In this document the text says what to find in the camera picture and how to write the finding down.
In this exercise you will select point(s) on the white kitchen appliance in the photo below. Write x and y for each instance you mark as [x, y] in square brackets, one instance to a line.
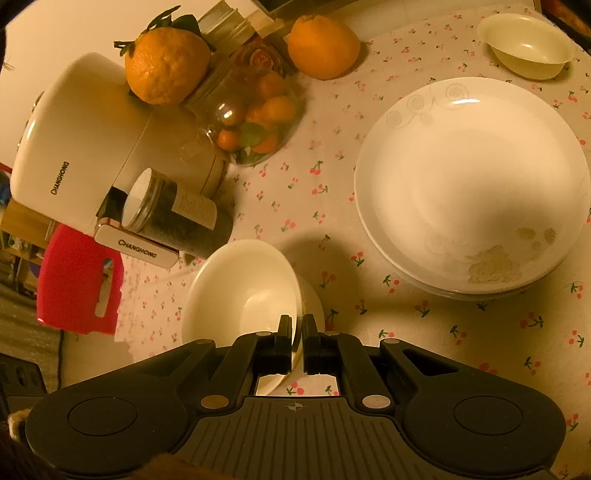
[78, 138]

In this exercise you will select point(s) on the metal tin can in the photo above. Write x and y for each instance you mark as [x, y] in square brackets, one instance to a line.
[221, 21]

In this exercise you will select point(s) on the red plastic stool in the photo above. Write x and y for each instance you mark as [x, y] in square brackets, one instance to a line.
[74, 277]

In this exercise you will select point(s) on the dark power strip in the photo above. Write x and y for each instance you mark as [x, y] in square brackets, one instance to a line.
[21, 376]

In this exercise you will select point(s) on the cherry print tablecloth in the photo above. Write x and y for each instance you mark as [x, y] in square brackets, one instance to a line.
[323, 207]

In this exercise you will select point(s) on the white bowl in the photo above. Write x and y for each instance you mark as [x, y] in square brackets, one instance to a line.
[311, 300]

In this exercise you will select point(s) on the wide cream bowl flared rim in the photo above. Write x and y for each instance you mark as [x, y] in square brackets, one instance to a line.
[531, 50]

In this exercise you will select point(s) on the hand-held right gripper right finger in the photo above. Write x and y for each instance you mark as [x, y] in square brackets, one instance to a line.
[310, 350]

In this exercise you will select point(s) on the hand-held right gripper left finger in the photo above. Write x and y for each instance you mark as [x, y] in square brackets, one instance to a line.
[285, 350]

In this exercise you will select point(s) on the small cream bowl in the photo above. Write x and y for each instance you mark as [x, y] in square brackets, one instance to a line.
[240, 286]

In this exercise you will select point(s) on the orange with green leaves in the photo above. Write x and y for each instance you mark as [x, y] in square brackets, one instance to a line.
[166, 64]

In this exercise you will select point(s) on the clear jar with dark contents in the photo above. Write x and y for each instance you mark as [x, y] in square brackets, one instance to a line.
[184, 226]

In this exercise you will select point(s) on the white plate faint floral print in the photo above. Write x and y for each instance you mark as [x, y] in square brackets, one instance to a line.
[471, 184]

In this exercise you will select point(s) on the glass jar of small oranges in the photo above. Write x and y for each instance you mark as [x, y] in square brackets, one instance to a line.
[258, 120]

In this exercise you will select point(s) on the orange without leaves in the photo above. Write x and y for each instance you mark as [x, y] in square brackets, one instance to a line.
[323, 46]

